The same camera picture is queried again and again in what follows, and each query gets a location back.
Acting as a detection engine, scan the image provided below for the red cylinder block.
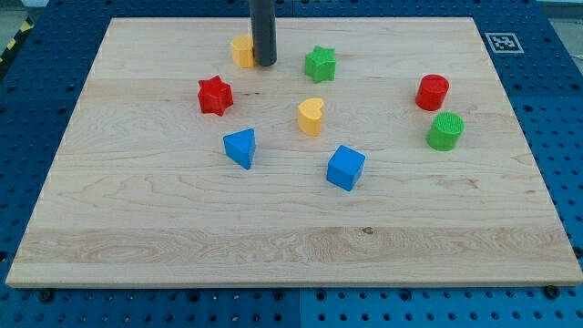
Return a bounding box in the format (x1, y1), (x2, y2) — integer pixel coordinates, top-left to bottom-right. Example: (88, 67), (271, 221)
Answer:
(415, 74), (450, 111)

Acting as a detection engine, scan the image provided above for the light wooden board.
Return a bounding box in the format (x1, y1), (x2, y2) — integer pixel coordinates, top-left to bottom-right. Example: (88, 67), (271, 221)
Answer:
(6, 17), (582, 288)

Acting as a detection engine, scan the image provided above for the white fiducial marker tag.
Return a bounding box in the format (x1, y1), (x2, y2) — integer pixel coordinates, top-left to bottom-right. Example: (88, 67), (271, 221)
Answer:
(485, 32), (524, 54)

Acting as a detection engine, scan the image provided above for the red star block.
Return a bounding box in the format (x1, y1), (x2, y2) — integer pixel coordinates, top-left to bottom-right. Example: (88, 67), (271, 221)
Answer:
(198, 76), (233, 117)

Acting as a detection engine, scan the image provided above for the yellow pentagon block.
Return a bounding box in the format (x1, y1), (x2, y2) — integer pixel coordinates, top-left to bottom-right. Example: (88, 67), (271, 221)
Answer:
(230, 35), (255, 68)

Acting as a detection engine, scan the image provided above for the blue triangle block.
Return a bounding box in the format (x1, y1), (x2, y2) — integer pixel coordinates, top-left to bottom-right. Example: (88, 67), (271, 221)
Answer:
(223, 128), (256, 169)

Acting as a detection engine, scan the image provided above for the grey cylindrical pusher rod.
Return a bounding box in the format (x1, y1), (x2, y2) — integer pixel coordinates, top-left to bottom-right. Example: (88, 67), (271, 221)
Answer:
(249, 0), (277, 67)

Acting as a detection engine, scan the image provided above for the yellow heart block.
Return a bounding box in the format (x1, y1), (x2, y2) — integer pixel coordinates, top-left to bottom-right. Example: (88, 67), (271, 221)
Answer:
(298, 97), (324, 137)

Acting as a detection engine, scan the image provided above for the blue cube block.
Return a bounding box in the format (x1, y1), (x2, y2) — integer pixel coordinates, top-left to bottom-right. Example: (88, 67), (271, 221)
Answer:
(326, 145), (365, 191)

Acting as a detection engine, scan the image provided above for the green cylinder block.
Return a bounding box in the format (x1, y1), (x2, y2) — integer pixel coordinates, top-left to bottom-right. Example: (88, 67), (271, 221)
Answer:
(426, 112), (465, 151)

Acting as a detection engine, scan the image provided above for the green star block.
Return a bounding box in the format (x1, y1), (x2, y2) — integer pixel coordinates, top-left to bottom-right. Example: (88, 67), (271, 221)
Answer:
(304, 46), (336, 83)

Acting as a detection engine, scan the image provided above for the yellow black hazard tape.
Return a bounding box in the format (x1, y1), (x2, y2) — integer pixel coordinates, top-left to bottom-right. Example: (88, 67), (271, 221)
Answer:
(1, 16), (35, 66)

